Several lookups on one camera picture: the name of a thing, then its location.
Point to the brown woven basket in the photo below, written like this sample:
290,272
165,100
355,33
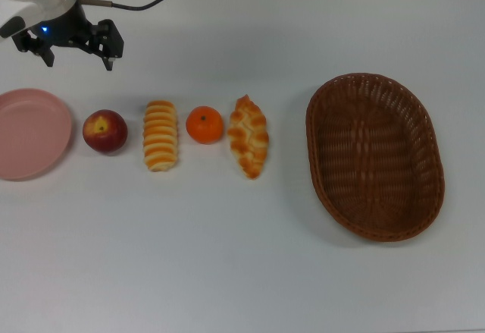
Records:
375,158

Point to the braided toy bread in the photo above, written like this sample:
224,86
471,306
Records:
248,136

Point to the toy orange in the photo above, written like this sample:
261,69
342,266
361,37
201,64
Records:
204,125

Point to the pink plate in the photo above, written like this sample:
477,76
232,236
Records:
32,134

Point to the ridged toy bread loaf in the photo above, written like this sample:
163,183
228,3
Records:
161,136

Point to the red toy apple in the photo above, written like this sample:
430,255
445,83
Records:
105,132

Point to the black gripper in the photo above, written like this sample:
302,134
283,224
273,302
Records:
66,29

